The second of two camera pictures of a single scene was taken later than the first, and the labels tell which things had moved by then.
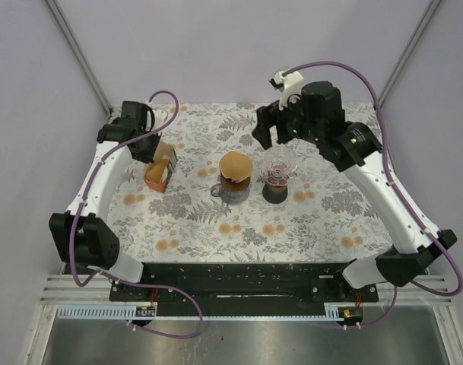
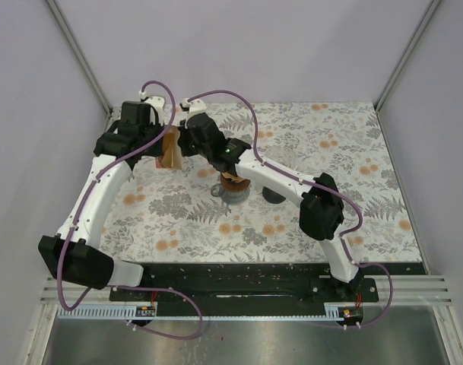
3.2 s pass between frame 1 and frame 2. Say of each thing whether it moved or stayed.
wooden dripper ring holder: stayed
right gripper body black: moved
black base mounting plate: stayed
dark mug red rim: stayed
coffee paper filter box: moved
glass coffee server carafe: stayed
